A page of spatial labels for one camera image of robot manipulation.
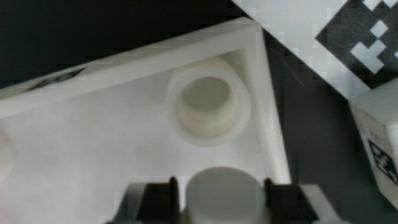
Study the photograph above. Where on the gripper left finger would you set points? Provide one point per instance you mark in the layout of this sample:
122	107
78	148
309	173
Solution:
151	204

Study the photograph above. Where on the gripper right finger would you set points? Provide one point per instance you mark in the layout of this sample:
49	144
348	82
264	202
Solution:
300	205

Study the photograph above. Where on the white marker base sheet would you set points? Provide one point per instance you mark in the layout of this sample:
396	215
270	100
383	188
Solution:
341	34

